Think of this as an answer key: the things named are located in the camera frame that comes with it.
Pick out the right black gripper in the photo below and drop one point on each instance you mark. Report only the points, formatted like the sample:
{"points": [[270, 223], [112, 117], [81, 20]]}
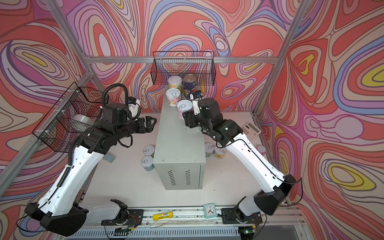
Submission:
{"points": [[189, 117]]}

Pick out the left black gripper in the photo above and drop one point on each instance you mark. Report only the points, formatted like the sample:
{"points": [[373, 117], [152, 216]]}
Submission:
{"points": [[142, 129]]}

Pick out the pink label pull-tab can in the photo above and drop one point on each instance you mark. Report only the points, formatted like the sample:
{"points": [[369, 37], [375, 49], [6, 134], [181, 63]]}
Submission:
{"points": [[173, 97]]}

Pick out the blue label tin can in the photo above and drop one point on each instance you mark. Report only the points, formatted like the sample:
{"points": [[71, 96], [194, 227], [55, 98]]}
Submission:
{"points": [[189, 84]]}

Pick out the green orange peach can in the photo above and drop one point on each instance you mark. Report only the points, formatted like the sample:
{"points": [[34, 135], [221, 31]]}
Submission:
{"points": [[175, 82]]}

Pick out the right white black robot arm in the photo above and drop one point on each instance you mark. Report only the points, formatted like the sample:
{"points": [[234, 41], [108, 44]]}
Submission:
{"points": [[275, 186]]}

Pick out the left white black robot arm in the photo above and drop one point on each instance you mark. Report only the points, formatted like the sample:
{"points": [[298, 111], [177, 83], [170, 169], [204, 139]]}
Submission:
{"points": [[57, 211]]}

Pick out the pull-tab can beside cabinet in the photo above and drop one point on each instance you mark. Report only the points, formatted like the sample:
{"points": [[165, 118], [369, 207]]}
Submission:
{"points": [[209, 150]]}

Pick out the grey metal cabinet box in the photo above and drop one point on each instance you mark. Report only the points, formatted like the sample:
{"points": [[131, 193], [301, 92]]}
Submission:
{"points": [[179, 157]]}

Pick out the grey blue sponge block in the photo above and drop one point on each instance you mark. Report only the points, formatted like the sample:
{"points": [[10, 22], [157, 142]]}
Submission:
{"points": [[109, 158]]}

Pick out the pink calculator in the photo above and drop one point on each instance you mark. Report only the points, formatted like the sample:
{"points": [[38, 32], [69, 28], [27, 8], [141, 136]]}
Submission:
{"points": [[250, 130]]}

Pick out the white tape roll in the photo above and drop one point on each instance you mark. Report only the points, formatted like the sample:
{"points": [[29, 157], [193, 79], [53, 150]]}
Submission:
{"points": [[83, 119]]}

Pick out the yellow label tag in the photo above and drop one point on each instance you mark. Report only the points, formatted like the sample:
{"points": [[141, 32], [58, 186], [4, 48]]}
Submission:
{"points": [[162, 216]]}

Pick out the small green alarm clock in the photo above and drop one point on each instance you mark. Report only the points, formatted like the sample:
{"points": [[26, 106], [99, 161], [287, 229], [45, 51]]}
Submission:
{"points": [[210, 211]]}

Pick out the black wire basket back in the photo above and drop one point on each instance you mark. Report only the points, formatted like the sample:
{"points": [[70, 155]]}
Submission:
{"points": [[180, 63]]}

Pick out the black wire basket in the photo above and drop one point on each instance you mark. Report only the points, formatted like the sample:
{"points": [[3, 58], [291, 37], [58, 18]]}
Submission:
{"points": [[180, 63], [57, 129]]}

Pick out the black wire basket left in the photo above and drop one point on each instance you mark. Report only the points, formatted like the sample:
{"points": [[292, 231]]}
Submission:
{"points": [[57, 129]]}

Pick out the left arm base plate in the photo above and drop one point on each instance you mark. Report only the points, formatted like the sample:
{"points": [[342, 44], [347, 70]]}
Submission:
{"points": [[130, 218]]}

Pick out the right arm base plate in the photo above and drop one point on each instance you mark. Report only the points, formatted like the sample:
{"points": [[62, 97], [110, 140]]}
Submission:
{"points": [[232, 216]]}

